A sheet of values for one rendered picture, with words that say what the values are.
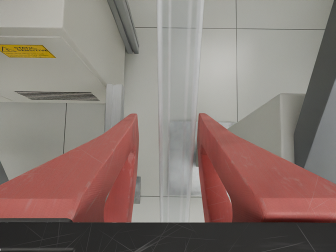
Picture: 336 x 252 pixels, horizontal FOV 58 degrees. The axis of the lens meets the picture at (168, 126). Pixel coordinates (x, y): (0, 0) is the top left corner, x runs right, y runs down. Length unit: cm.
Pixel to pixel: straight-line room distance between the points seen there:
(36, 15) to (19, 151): 72
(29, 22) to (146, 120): 63
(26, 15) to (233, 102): 76
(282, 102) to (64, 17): 36
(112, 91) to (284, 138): 57
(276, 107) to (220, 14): 96
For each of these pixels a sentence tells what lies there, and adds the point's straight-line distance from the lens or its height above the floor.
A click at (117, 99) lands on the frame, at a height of 32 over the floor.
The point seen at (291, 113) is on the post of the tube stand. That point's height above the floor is 82.
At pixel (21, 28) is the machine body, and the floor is 62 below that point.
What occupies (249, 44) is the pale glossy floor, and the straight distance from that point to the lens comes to 117.
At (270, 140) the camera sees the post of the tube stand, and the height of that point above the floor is 79.
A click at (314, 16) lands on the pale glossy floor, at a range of 128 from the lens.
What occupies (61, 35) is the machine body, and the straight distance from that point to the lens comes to 53.
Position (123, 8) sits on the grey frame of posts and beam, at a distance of 84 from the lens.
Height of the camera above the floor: 104
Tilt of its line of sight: 82 degrees down
